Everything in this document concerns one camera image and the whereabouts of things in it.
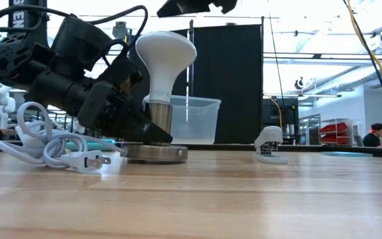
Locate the turquoise calculator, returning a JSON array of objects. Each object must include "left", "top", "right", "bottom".
[{"left": 65, "top": 139, "right": 116, "bottom": 152}]

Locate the person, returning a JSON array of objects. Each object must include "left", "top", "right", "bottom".
[{"left": 362, "top": 123, "right": 382, "bottom": 148}]

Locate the black looped wrist cable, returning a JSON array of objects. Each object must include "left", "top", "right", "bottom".
[{"left": 0, "top": 4, "right": 149, "bottom": 67}]

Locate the white floodlight bulb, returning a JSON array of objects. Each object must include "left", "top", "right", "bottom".
[{"left": 135, "top": 31, "right": 198, "bottom": 104}]

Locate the black aluminium table frame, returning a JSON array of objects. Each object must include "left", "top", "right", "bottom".
[{"left": 0, "top": 139, "right": 382, "bottom": 159}]

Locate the brass lamp socket base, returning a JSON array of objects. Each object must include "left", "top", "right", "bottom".
[{"left": 123, "top": 101, "right": 189, "bottom": 164}]

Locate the black partition panel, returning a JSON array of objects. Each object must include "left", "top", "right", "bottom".
[{"left": 127, "top": 23, "right": 265, "bottom": 145}]

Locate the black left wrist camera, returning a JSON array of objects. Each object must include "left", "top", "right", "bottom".
[{"left": 50, "top": 15, "right": 114, "bottom": 72}]

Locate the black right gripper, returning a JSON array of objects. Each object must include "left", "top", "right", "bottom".
[{"left": 157, "top": 0, "right": 238, "bottom": 19}]

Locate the white power cord with plug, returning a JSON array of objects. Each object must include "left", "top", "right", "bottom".
[{"left": 0, "top": 101, "right": 127, "bottom": 175}]

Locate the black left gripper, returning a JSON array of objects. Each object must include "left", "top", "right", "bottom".
[{"left": 28, "top": 56, "right": 173, "bottom": 146}]

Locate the shelf with red bins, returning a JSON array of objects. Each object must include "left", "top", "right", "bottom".
[{"left": 319, "top": 118, "right": 353, "bottom": 145}]

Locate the black monitor cart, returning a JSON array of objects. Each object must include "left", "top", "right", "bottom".
[{"left": 263, "top": 96, "right": 300, "bottom": 144}]

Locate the grey stapler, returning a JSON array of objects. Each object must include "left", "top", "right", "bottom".
[{"left": 253, "top": 125, "right": 288, "bottom": 165}]

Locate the translucent plastic box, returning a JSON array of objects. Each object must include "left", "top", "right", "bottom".
[{"left": 143, "top": 95, "right": 222, "bottom": 145}]

